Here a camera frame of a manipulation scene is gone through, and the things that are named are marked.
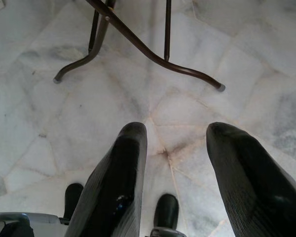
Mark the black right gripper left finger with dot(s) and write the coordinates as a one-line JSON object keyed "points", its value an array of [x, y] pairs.
{"points": [[116, 177]]}

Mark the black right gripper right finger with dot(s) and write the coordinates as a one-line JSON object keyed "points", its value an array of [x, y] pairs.
{"points": [[249, 177]]}

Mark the black left robot foot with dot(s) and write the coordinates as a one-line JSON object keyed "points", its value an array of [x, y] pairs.
{"points": [[72, 200]]}

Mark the black robot foot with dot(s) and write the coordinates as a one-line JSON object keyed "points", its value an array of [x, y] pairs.
{"points": [[72, 200], [166, 212]]}

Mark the black right robot foot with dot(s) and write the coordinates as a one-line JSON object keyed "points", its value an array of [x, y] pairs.
{"points": [[166, 212]]}

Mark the white left robot leg cover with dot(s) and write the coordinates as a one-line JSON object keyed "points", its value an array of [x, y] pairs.
{"points": [[24, 218]]}

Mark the brown curved metal table leg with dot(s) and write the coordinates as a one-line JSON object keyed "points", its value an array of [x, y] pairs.
{"points": [[92, 50], [143, 47]]}

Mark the thin black table brace rod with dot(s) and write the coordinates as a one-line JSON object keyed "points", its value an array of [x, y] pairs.
{"points": [[94, 32], [167, 29]]}

